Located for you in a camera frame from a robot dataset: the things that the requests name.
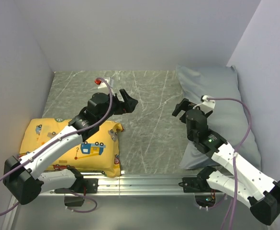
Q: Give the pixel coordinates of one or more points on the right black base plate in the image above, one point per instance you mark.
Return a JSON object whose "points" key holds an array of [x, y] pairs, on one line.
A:
{"points": [[194, 185]]}

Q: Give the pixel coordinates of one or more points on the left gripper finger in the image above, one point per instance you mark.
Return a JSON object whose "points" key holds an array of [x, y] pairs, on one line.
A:
{"points": [[130, 105], [126, 97]]}

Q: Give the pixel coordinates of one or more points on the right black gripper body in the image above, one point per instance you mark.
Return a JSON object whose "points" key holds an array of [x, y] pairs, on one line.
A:
{"points": [[188, 106]]}

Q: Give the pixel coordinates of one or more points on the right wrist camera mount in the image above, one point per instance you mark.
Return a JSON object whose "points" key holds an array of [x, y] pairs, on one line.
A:
{"points": [[206, 105]]}

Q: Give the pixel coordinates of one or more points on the yellow cartoon print pillow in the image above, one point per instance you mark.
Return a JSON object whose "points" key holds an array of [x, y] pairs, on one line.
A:
{"points": [[99, 153]]}

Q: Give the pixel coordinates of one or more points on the grey pillowcase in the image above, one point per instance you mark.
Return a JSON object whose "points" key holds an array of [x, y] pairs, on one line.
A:
{"points": [[228, 118]]}

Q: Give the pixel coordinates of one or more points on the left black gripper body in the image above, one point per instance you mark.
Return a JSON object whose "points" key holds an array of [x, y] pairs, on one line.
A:
{"points": [[117, 108]]}

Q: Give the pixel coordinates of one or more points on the aluminium mounting rail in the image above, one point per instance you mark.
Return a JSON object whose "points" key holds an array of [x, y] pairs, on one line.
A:
{"points": [[129, 202]]}

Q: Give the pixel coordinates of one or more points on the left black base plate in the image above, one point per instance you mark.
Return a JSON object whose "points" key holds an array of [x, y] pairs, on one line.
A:
{"points": [[88, 186]]}

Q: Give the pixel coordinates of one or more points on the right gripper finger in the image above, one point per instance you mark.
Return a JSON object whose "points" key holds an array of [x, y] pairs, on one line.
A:
{"points": [[178, 108], [185, 103]]}

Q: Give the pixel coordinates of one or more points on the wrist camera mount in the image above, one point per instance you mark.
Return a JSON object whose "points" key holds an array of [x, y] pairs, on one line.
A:
{"points": [[206, 105], [102, 86]]}

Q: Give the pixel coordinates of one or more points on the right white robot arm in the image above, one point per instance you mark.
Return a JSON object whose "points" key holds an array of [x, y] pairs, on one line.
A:
{"points": [[259, 192]]}

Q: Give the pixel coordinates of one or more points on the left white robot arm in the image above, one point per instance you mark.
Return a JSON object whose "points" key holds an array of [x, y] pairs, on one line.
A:
{"points": [[26, 177]]}

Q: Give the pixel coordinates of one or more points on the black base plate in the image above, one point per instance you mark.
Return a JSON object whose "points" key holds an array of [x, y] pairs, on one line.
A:
{"points": [[194, 185], [88, 186]]}

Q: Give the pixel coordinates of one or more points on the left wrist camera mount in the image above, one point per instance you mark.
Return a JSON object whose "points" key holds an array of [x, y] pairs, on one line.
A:
{"points": [[102, 86]]}

